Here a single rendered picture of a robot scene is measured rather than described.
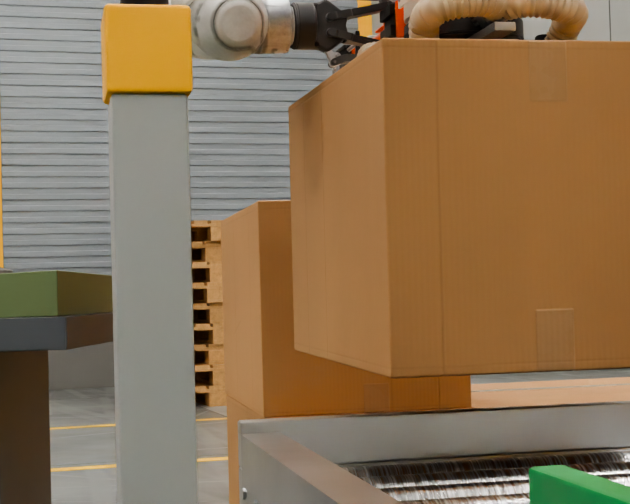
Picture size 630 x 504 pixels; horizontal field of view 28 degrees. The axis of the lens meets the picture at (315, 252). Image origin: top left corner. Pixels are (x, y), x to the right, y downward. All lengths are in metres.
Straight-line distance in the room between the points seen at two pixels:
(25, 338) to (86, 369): 9.64
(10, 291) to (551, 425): 0.73
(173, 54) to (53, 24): 10.43
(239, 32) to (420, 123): 0.41
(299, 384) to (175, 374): 1.35
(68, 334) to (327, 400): 0.89
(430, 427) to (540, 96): 0.45
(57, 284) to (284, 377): 0.79
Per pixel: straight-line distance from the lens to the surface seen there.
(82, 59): 11.39
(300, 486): 1.22
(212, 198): 11.41
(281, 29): 2.01
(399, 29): 2.03
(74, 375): 11.18
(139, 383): 0.99
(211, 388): 8.85
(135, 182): 0.99
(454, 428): 1.66
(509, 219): 1.51
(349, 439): 1.63
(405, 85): 1.49
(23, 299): 1.64
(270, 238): 2.32
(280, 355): 2.32
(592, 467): 1.59
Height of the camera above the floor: 0.77
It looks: 2 degrees up
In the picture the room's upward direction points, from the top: 2 degrees counter-clockwise
